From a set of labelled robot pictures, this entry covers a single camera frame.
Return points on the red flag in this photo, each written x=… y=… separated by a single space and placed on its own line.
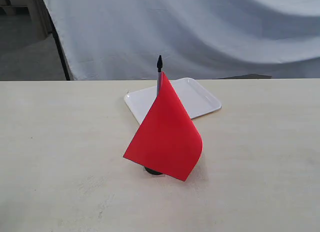
x=167 y=140

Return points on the black round flag base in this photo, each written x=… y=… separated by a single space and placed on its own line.
x=153 y=173

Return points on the white plastic tray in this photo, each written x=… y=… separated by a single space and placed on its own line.
x=194 y=97

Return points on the white backdrop cloth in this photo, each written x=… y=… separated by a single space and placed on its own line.
x=201 y=39

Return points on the black backdrop stand pole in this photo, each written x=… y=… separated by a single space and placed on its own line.
x=60 y=50

